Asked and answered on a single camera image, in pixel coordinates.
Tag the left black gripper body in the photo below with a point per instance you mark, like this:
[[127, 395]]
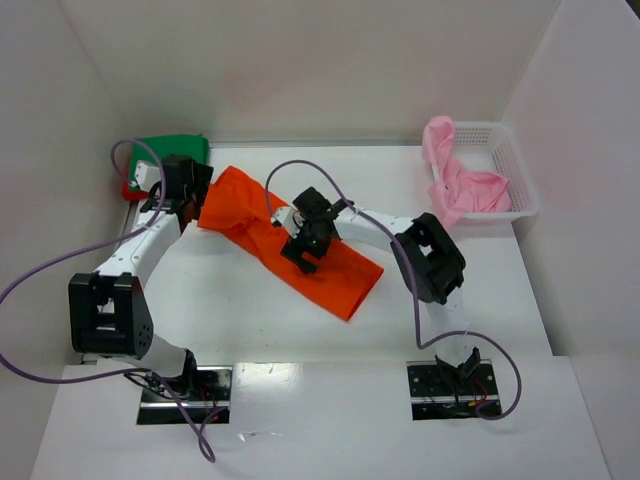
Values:
[[198, 187]]

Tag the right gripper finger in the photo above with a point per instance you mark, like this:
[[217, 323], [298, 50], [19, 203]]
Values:
[[308, 263], [292, 249]]

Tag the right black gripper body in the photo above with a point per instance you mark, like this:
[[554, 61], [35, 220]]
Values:
[[304, 248]]

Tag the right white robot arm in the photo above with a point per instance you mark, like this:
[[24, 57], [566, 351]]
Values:
[[430, 263]]

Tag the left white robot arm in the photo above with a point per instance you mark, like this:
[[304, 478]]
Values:
[[109, 315]]

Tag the folded green t shirt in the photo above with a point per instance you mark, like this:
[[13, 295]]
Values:
[[193, 146]]

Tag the folded red t shirt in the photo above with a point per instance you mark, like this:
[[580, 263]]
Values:
[[132, 193]]

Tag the pink t shirt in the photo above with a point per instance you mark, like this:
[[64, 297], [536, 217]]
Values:
[[459, 191]]

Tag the white plastic basket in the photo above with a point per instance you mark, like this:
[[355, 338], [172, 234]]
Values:
[[485, 146]]

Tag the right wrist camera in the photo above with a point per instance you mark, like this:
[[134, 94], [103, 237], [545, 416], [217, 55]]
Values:
[[283, 217]]

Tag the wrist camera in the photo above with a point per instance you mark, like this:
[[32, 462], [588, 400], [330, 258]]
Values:
[[146, 175], [283, 217]]

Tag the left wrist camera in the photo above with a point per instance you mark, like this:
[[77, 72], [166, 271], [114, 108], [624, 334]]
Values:
[[146, 175]]

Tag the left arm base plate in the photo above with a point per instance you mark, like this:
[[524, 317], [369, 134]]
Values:
[[210, 398]]

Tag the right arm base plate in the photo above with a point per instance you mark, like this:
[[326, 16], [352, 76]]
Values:
[[432, 399]]

